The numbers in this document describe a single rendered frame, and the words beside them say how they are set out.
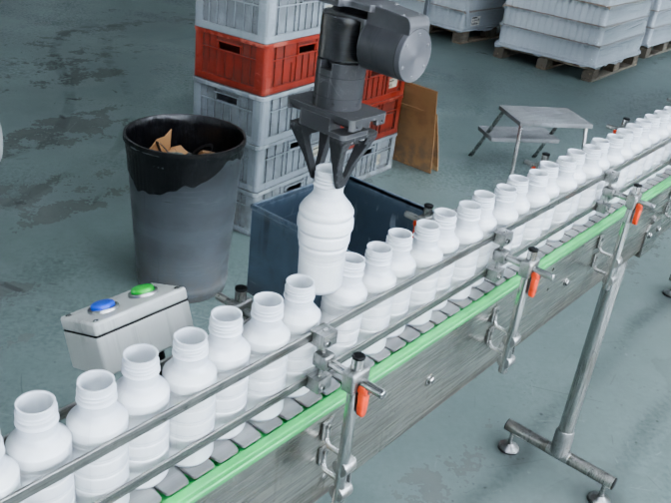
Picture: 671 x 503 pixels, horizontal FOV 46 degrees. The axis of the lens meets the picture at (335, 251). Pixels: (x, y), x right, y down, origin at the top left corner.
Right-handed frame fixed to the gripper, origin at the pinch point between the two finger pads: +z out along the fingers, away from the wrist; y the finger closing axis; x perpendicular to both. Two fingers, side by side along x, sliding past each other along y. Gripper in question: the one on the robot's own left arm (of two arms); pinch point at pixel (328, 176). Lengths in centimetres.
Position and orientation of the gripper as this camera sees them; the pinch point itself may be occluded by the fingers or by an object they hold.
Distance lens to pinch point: 96.0
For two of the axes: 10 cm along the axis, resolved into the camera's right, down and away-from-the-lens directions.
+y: -7.5, -3.8, 5.4
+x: -6.5, 2.9, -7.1
